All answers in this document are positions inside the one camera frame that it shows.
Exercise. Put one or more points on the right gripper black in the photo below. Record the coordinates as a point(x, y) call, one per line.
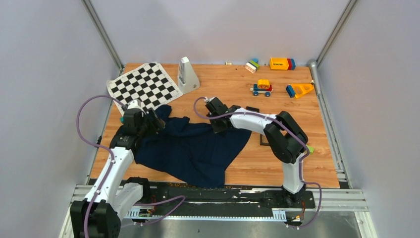
point(216, 128)

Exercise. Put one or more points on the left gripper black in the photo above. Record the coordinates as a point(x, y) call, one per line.
point(156, 125)

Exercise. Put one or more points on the navy blue garment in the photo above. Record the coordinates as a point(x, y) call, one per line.
point(191, 152)

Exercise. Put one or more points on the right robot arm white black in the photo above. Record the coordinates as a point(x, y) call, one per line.
point(285, 137)

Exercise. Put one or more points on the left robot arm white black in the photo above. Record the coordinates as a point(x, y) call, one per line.
point(100, 213)

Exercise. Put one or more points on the checkerboard calibration mat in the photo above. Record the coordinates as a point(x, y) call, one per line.
point(149, 83)

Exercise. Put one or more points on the white metronome-shaped object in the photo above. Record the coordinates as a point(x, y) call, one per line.
point(187, 78)

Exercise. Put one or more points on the toy car with yellow top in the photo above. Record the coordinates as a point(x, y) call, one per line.
point(262, 86)

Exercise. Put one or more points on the white green blue brick stack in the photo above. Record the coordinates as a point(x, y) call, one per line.
point(252, 65)

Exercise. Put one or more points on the yellow red blue brick box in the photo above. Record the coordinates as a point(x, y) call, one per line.
point(282, 64)

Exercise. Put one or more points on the orange blue toy ramp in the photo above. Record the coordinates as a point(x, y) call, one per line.
point(298, 90)

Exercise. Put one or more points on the green block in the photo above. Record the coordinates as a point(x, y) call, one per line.
point(311, 149)

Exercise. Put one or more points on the grey metal pipe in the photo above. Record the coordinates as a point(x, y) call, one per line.
point(313, 66)

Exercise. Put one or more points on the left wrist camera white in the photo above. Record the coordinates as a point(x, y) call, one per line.
point(134, 104)

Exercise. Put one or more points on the black square frame box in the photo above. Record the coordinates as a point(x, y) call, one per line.
point(263, 140)

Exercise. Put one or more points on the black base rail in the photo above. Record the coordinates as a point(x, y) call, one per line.
point(225, 202)

